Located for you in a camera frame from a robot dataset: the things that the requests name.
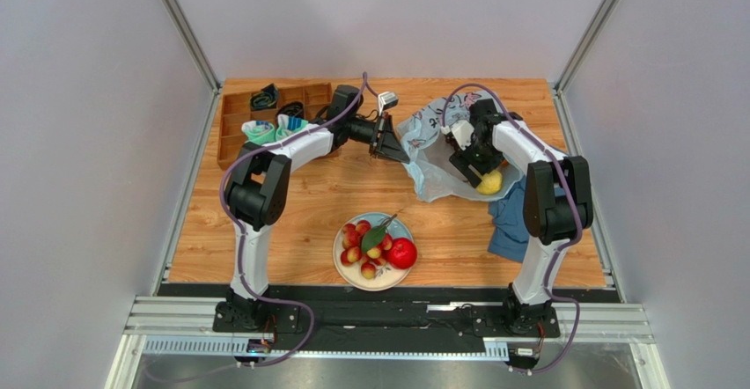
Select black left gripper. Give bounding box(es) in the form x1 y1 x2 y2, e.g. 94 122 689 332
347 114 410 165

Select yellow fake pear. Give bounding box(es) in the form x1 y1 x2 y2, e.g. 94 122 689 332
475 170 504 195

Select translucent printed plastic bag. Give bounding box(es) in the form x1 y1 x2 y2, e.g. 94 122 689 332
397 90 526 202

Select red yellow lychee bunch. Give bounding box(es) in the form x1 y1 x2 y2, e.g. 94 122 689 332
334 214 397 280

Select red fake apple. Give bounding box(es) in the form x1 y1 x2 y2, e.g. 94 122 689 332
386 238 418 269

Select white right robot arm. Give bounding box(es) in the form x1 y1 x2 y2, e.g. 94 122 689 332
440 99 593 327

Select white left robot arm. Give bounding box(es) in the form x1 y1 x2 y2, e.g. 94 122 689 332
220 84 409 321

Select blue cloth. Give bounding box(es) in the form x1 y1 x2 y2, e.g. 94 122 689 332
488 159 592 263

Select black rolled sock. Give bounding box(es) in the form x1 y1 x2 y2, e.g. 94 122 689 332
276 101 305 119

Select green white sock right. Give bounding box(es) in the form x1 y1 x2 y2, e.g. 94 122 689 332
276 114 309 141

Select green white sock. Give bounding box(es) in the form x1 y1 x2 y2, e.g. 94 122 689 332
276 114 309 141
240 121 276 145

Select green white sock left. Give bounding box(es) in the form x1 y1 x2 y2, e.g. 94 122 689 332
240 121 276 145

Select cream and blue plate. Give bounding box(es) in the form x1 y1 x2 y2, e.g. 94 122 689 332
333 212 419 291

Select dark rolled sock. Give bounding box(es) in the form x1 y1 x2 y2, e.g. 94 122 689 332
249 84 280 112

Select brown wooden divider tray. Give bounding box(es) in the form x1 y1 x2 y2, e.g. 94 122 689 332
217 82 333 170

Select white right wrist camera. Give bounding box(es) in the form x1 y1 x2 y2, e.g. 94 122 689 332
441 120 474 150

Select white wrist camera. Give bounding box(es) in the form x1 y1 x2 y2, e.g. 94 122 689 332
377 92 399 115
441 120 474 150

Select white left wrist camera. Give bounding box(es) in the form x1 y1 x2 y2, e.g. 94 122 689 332
377 92 399 115

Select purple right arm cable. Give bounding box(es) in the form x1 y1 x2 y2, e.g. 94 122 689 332
440 83 583 376

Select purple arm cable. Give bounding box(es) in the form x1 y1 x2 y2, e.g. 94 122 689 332
218 71 382 369
440 83 583 376

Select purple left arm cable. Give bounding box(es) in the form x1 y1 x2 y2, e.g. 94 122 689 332
218 71 382 369

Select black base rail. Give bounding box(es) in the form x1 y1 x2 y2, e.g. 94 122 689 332
157 283 622 355

